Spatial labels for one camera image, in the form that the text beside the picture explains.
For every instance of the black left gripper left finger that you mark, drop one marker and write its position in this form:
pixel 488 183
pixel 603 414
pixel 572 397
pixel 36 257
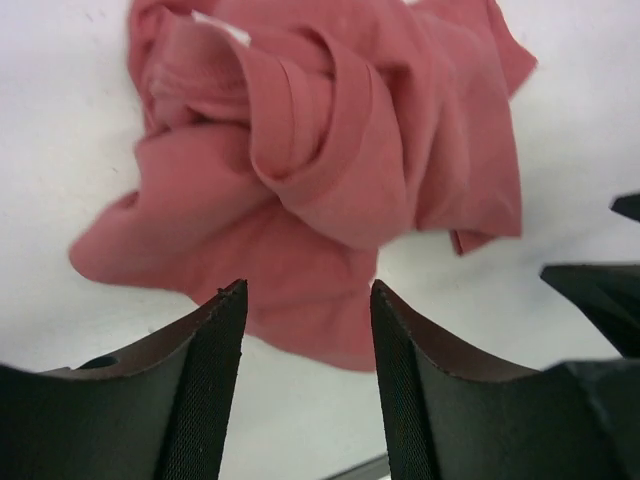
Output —
pixel 156 409

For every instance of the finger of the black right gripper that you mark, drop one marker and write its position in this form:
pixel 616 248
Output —
pixel 627 205
pixel 607 294

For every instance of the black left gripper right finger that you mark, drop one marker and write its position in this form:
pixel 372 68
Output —
pixel 454 411

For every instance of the pink t shirt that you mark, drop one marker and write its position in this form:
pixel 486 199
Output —
pixel 286 142

